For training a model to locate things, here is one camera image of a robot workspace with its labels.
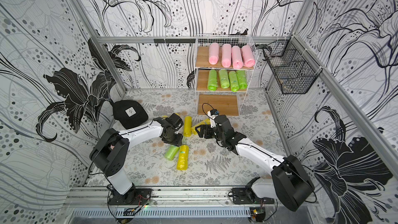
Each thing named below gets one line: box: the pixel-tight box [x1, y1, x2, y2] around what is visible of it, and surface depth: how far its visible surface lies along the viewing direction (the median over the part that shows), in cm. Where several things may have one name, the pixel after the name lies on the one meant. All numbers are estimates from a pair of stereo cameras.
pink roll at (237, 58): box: [231, 45, 244, 69], surface depth 74 cm
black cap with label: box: [112, 100, 149, 130], surface depth 101 cm
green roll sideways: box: [236, 70, 248, 90], surface depth 86 cm
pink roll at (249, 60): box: [242, 44, 255, 68], surface depth 74 cm
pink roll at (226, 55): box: [221, 43, 232, 68], surface depth 74 cm
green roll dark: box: [207, 69, 219, 92], surface depth 87 cm
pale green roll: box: [218, 69, 230, 89], surface depth 87 cm
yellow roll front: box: [176, 144, 190, 171], surface depth 83 cm
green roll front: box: [228, 70, 240, 93], surface depth 86 cm
